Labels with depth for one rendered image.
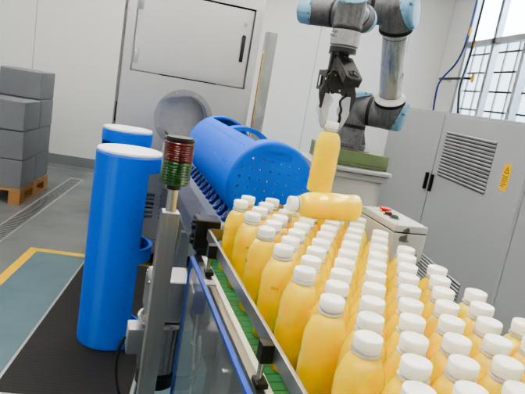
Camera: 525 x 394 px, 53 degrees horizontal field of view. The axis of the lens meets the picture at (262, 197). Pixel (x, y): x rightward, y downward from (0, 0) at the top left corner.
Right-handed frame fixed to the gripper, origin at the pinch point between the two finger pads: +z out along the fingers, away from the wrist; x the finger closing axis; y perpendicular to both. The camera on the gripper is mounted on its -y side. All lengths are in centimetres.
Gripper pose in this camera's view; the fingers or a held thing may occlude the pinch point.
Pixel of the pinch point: (331, 124)
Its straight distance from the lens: 141.9
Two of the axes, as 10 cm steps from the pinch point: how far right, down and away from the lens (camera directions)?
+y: -2.7, -2.4, 9.3
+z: -1.7, 9.6, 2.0
